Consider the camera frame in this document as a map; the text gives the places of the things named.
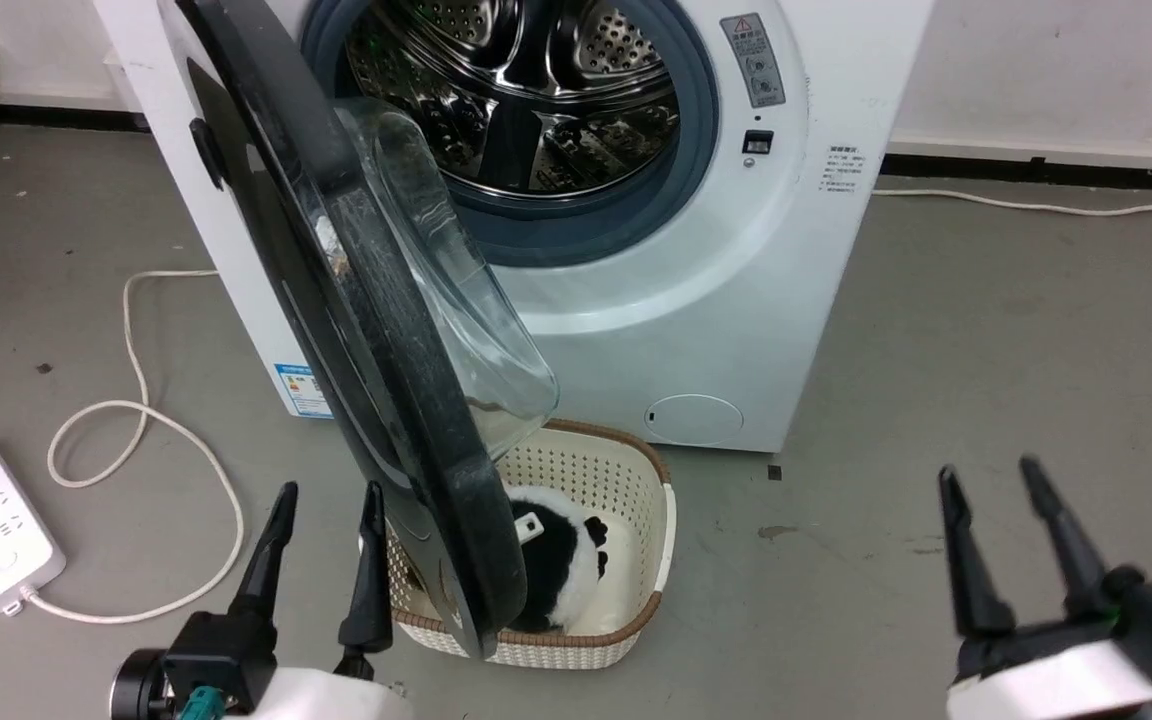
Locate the blue energy label sticker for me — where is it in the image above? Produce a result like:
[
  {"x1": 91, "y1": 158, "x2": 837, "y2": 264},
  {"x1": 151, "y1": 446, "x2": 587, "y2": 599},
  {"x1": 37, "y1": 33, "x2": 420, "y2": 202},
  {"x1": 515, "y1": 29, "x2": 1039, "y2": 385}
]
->
[{"x1": 272, "y1": 361, "x2": 333, "y2": 420}]

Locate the black glass washing machine door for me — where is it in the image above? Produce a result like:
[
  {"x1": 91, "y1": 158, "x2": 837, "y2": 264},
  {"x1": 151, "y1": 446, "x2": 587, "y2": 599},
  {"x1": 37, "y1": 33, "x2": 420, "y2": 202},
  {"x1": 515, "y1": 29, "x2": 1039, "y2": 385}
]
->
[{"x1": 157, "y1": 0, "x2": 563, "y2": 662}]

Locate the white text label sticker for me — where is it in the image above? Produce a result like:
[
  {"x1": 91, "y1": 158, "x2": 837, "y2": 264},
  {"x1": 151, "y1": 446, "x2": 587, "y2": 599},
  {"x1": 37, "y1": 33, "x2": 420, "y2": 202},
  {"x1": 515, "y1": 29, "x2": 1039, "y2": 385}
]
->
[{"x1": 818, "y1": 144, "x2": 870, "y2": 195}]

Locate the grey warning label sticker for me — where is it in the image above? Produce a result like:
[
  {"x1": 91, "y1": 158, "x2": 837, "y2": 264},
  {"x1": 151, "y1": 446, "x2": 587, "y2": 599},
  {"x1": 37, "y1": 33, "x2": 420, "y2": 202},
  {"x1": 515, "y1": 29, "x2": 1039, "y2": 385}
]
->
[{"x1": 718, "y1": 11, "x2": 788, "y2": 110}]

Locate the thin white floor cable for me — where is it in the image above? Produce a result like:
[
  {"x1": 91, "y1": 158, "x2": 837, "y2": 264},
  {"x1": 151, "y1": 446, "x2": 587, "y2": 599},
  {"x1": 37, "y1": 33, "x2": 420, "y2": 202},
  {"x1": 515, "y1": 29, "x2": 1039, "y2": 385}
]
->
[{"x1": 870, "y1": 186, "x2": 1152, "y2": 218}]

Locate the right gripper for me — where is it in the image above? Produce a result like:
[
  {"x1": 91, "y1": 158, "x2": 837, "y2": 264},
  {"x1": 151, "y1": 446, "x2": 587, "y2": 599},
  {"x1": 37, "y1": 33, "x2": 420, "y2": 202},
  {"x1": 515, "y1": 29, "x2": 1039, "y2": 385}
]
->
[{"x1": 938, "y1": 456, "x2": 1152, "y2": 720}]

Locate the grey rubber door gasket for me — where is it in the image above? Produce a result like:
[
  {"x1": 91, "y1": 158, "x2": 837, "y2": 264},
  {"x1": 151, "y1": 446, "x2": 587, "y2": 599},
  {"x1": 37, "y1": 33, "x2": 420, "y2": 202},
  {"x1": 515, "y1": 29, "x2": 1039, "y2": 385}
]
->
[{"x1": 300, "y1": 0, "x2": 723, "y2": 270}]

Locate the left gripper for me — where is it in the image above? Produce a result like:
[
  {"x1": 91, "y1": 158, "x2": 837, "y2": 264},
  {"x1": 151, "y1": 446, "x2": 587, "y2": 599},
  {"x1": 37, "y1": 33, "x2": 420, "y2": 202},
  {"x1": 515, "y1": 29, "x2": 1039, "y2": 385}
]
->
[{"x1": 110, "y1": 481, "x2": 419, "y2": 720}]

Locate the steel washing machine drum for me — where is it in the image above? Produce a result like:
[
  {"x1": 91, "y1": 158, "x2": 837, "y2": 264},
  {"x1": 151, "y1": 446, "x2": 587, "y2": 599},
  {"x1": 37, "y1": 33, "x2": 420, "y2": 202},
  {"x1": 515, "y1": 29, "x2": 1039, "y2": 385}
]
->
[{"x1": 341, "y1": 0, "x2": 683, "y2": 197}]

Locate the black white panda plush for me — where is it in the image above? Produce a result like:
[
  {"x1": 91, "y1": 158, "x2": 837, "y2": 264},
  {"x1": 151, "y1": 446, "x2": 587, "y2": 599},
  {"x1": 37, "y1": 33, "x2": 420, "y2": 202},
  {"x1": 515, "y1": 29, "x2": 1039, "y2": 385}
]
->
[{"x1": 502, "y1": 484, "x2": 613, "y2": 637}]

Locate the white front-load washing machine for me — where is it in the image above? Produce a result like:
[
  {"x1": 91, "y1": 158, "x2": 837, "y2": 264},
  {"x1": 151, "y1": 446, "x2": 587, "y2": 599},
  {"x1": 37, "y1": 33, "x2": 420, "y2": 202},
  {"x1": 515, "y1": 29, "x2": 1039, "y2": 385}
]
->
[{"x1": 94, "y1": 0, "x2": 937, "y2": 456}]

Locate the round white filter cover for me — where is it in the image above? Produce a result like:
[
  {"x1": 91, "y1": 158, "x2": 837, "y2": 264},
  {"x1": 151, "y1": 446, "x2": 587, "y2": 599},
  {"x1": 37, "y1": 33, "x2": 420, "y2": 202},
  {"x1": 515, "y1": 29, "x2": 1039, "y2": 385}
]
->
[{"x1": 643, "y1": 392, "x2": 746, "y2": 449}]

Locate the white power strip cable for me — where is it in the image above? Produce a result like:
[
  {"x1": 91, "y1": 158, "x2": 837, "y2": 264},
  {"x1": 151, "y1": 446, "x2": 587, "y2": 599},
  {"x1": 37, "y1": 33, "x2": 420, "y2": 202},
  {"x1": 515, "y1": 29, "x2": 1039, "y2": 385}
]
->
[{"x1": 20, "y1": 267, "x2": 248, "y2": 627}]

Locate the cream perforated laundry basket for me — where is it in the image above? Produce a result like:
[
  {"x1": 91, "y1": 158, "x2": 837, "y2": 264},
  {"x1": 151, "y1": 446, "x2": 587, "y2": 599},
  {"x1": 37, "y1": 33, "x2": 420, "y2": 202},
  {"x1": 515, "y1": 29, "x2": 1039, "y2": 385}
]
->
[{"x1": 385, "y1": 417, "x2": 678, "y2": 672}]

